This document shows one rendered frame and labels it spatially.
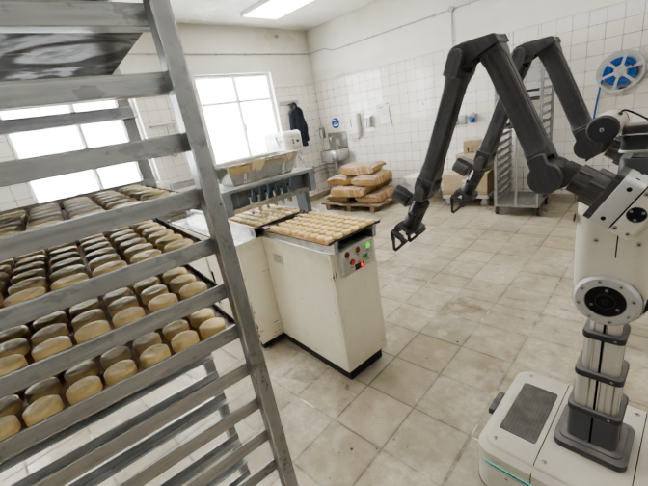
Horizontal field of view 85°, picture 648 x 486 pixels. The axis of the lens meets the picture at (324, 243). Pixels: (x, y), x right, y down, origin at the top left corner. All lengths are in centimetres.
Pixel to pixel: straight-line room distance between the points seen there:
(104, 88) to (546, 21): 510
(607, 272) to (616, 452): 68
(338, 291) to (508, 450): 98
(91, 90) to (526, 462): 162
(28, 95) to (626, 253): 129
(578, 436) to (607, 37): 434
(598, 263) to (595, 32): 422
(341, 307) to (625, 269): 124
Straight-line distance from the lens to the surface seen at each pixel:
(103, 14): 64
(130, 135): 104
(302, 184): 262
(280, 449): 90
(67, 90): 61
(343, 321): 200
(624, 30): 526
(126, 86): 62
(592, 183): 102
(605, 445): 167
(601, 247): 123
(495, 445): 165
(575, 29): 532
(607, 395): 154
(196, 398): 76
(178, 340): 75
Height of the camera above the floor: 150
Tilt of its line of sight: 19 degrees down
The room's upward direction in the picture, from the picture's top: 10 degrees counter-clockwise
